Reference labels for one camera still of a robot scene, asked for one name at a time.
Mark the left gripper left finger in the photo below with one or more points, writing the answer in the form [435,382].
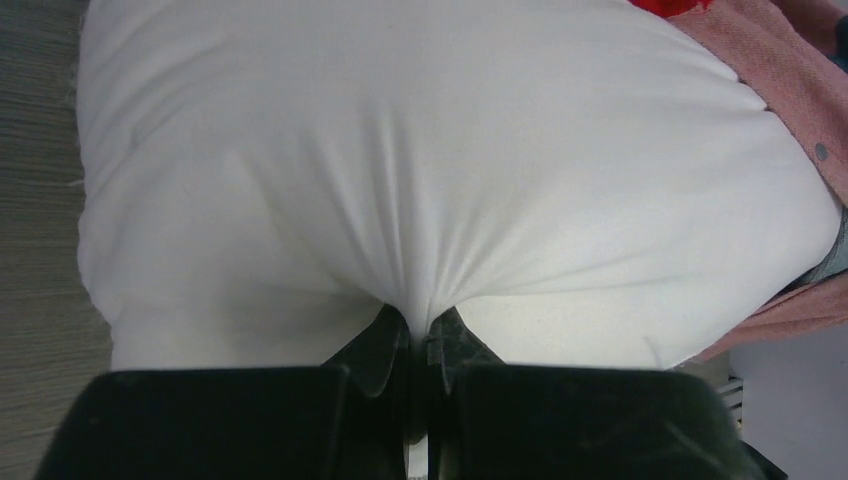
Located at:
[343,419]

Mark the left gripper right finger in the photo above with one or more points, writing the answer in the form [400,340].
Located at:
[492,420]

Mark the white pillow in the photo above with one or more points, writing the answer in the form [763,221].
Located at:
[581,180]

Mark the pink printed pillowcase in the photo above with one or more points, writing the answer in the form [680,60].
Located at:
[793,54]

